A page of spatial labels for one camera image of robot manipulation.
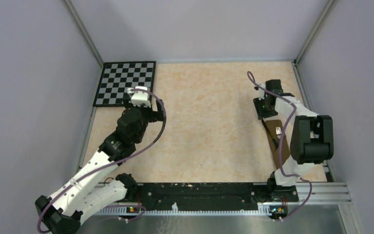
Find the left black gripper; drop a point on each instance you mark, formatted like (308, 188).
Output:
(155, 115)

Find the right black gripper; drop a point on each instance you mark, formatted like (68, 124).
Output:
(257, 102)

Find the brown cloth napkin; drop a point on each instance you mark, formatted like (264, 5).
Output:
(273, 129)

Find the silver metal fork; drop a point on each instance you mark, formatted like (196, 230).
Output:
(278, 130)

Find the knife with wooden handle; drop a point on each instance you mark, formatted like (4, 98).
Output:
(269, 134)

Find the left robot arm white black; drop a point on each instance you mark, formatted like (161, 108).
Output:
(65, 211)

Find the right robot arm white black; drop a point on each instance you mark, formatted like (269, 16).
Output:
(300, 138)

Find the black white checkerboard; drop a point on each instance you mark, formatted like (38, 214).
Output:
(117, 77)

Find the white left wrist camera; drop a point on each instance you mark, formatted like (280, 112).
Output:
(139, 98)

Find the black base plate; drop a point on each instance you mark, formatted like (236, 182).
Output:
(223, 196)

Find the aluminium frame rail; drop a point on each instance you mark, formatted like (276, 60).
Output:
(318, 193)

